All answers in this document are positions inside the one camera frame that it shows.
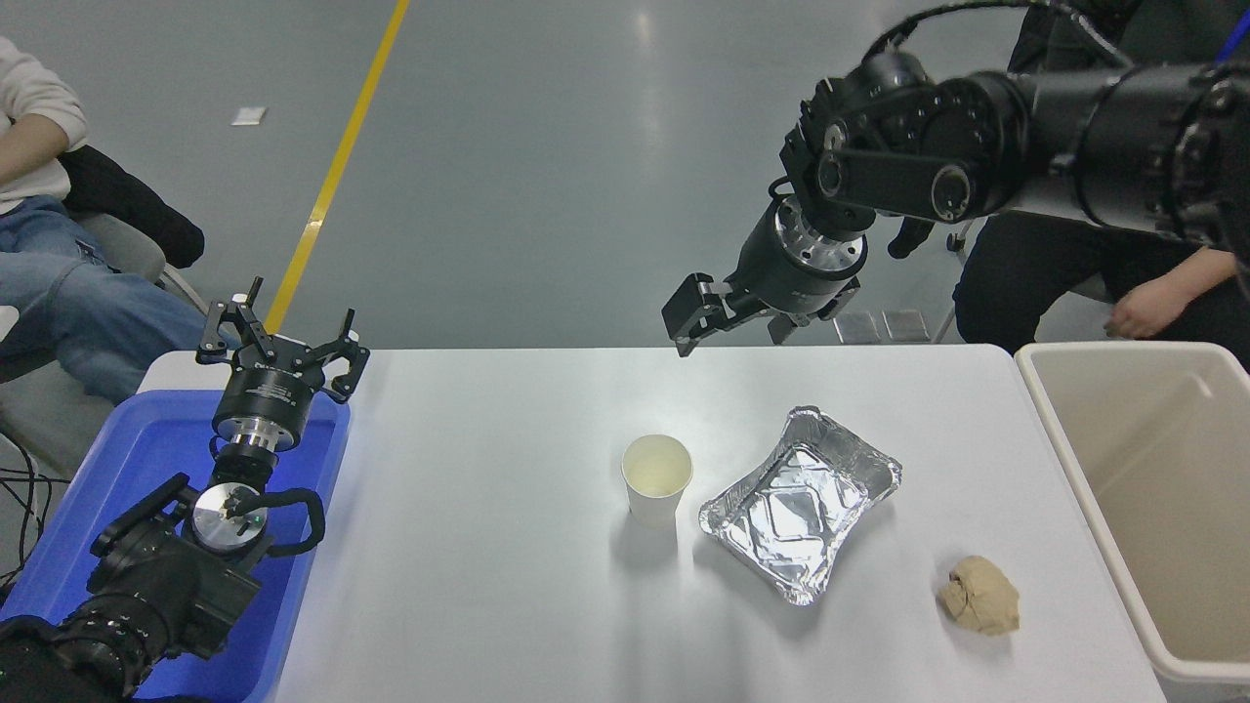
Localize thin black cables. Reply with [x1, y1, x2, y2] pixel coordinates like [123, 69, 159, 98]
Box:
[0, 434, 74, 587]

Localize person's left hand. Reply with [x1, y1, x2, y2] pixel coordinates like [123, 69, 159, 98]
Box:
[1106, 275, 1197, 341]

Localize large pale plastic bin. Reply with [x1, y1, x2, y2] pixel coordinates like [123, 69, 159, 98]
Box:
[1014, 341, 1250, 703]

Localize metal-legged wheeled chair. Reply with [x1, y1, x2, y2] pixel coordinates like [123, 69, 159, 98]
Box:
[933, 217, 1114, 343]

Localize blue plastic tray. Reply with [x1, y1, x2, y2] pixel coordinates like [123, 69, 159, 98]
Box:
[0, 390, 353, 703]

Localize crumpled tan paper ball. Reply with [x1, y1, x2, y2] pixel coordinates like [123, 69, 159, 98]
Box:
[937, 557, 1021, 638]

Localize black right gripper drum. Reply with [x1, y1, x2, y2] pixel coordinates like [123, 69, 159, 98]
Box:
[728, 210, 860, 320]

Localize silver foil tray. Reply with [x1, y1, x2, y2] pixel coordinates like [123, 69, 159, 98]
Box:
[698, 406, 904, 606]

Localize person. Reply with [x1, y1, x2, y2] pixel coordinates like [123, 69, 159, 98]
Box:
[0, 37, 235, 406]
[952, 0, 1250, 372]

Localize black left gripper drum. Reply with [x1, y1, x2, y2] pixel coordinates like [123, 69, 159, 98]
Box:
[213, 361, 323, 437]

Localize white paper cup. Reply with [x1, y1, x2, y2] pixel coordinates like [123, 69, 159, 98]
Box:
[622, 434, 695, 531]

